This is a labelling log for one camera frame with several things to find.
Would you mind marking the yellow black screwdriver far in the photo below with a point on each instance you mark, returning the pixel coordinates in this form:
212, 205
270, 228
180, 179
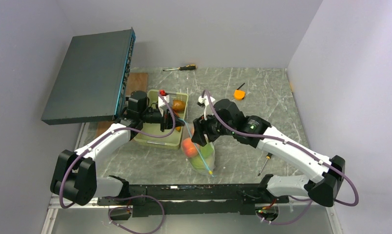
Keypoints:
183, 68

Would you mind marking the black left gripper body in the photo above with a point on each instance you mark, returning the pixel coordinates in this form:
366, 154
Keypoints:
153, 116

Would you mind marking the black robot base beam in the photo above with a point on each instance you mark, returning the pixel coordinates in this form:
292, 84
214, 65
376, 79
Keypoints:
189, 199

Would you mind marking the brown wooden board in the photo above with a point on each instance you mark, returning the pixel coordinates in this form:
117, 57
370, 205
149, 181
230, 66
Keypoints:
135, 81

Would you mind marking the dark grey flat panel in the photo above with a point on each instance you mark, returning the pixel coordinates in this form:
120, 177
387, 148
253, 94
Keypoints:
91, 83

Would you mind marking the red orange mango toy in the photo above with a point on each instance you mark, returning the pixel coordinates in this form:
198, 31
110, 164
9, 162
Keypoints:
178, 127

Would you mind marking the peach toy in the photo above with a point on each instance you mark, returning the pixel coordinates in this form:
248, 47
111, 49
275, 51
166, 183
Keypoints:
188, 148

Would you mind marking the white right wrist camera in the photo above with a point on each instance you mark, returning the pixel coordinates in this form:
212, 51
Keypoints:
206, 102

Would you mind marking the clear zip top bag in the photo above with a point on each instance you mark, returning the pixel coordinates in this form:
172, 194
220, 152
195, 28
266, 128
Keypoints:
188, 130

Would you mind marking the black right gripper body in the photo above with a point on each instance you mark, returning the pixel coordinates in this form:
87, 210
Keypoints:
214, 128

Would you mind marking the yellow black screwdriver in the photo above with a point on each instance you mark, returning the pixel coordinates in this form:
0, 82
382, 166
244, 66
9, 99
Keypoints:
268, 156
183, 68

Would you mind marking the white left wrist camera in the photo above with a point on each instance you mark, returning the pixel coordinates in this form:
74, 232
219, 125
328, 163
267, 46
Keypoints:
164, 101

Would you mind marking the aluminium frame rail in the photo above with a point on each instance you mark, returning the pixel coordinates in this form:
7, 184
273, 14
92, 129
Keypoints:
265, 213

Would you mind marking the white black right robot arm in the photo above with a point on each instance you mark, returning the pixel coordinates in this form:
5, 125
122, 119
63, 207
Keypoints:
322, 175

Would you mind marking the yellow black screwdriver near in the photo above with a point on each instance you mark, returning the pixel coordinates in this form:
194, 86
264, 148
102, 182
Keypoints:
268, 156

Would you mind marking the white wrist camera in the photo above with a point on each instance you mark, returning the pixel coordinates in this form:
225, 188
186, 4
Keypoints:
206, 102
164, 101

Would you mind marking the green leaf toy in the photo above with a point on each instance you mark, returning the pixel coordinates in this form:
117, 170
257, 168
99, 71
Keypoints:
207, 151

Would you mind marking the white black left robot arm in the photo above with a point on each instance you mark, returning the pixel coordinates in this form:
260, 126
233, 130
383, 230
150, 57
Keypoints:
75, 179

